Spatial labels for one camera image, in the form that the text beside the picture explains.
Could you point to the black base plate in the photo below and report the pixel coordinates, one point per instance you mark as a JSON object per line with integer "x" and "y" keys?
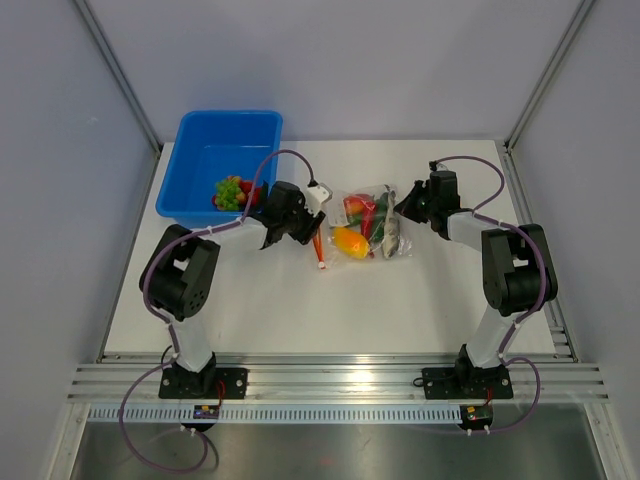
{"x": 180, "y": 384}
{"x": 445, "y": 383}

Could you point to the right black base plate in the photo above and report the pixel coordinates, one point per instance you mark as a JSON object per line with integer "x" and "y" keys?
{"x": 445, "y": 383}

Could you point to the blue plastic bin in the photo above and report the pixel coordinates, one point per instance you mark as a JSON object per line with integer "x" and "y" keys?
{"x": 210, "y": 146}

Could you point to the aluminium rail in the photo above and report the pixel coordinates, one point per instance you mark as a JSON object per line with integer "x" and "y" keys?
{"x": 565, "y": 349}
{"x": 339, "y": 379}

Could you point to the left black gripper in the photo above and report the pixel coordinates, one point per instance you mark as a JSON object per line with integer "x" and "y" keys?
{"x": 312, "y": 222}

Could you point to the yellow orange fake mango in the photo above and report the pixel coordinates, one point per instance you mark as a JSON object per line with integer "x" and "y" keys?
{"x": 350, "y": 242}

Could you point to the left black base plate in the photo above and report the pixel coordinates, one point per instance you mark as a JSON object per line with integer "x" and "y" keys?
{"x": 180, "y": 384}

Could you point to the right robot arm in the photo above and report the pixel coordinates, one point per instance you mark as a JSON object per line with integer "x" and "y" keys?
{"x": 518, "y": 278}

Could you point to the aluminium front rail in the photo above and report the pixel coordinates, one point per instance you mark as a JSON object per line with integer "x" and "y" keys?
{"x": 339, "y": 379}

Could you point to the clear zip top bag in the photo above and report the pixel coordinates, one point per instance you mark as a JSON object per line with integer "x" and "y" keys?
{"x": 328, "y": 256}

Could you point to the white slotted cable duct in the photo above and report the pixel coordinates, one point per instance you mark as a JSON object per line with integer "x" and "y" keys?
{"x": 281, "y": 414}

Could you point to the aluminium corner post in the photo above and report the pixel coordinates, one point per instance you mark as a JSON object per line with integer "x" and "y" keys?
{"x": 550, "y": 71}
{"x": 90, "y": 20}

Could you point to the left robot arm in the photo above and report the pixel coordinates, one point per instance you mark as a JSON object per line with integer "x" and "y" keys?
{"x": 177, "y": 280}

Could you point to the right side aluminium rail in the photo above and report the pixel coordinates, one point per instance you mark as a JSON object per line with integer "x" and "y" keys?
{"x": 565, "y": 349}

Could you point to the left small circuit board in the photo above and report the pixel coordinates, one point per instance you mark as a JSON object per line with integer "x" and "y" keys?
{"x": 206, "y": 412}

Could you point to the small circuit board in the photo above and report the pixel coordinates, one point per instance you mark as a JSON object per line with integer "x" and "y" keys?
{"x": 206, "y": 412}
{"x": 477, "y": 416}

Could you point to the red fake strawberry bunch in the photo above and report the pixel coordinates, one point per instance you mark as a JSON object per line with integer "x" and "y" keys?
{"x": 253, "y": 193}

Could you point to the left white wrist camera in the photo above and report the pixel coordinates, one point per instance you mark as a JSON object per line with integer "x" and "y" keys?
{"x": 316, "y": 196}

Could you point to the red fake chili pepper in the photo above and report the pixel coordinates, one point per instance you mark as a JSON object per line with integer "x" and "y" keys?
{"x": 368, "y": 219}

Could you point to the left aluminium corner post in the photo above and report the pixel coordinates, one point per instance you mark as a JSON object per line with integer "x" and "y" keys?
{"x": 90, "y": 20}

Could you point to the grey fake fish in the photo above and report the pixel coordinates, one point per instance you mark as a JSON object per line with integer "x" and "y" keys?
{"x": 390, "y": 243}

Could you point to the green fake lettuce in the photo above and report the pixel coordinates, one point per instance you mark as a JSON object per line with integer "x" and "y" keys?
{"x": 230, "y": 195}

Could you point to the right aluminium corner post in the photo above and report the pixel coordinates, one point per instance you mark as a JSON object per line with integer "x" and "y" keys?
{"x": 550, "y": 71}

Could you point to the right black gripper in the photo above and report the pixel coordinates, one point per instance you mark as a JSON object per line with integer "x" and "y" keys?
{"x": 407, "y": 206}

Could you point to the right small circuit board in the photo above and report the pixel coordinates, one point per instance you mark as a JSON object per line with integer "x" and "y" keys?
{"x": 477, "y": 416}

